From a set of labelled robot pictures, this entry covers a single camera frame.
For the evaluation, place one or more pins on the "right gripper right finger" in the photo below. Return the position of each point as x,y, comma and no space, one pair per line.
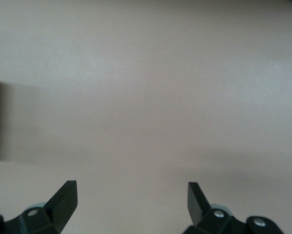
197,207

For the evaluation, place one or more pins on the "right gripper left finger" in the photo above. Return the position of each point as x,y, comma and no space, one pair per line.
60,207

